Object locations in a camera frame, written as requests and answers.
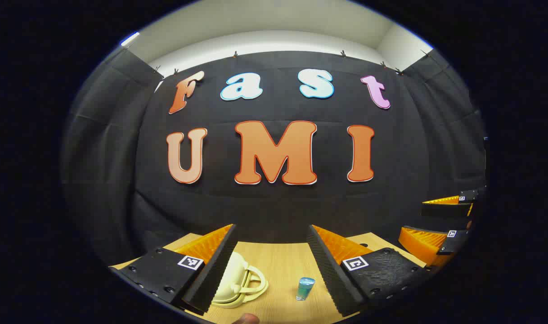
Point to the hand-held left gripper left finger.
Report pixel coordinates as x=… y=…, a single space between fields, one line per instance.
x=213 y=274

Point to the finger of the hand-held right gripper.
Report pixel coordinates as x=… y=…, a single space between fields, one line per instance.
x=418 y=243
x=445 y=210

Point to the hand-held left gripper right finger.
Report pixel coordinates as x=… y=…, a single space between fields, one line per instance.
x=330 y=279

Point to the pale yellow small suitcase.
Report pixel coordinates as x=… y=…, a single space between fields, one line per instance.
x=233 y=279

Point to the blue skin care bottle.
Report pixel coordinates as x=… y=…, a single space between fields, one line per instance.
x=305 y=289

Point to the ceiling light strip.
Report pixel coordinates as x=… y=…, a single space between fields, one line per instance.
x=130 y=39

